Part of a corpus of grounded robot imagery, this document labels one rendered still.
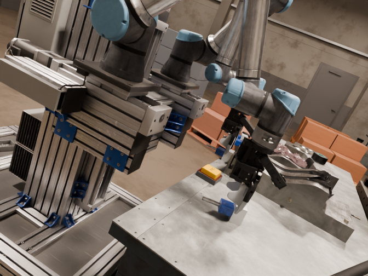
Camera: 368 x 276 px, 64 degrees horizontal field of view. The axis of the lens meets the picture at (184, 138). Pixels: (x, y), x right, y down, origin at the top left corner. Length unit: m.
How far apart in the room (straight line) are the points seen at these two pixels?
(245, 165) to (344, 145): 5.38
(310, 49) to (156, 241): 9.48
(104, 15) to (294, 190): 0.87
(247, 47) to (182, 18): 9.88
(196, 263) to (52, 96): 0.63
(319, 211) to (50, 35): 1.23
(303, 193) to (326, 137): 4.91
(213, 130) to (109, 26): 3.46
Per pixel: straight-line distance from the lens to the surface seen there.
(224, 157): 1.35
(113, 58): 0.99
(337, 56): 10.01
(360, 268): 0.99
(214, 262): 0.73
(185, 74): 1.44
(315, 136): 6.03
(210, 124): 4.23
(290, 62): 9.92
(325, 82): 9.89
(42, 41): 1.38
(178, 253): 0.70
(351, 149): 6.20
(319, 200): 1.19
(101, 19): 0.86
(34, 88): 1.02
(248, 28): 0.91
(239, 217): 0.90
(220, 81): 1.26
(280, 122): 0.79
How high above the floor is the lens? 1.22
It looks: 17 degrees down
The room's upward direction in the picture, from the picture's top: 23 degrees clockwise
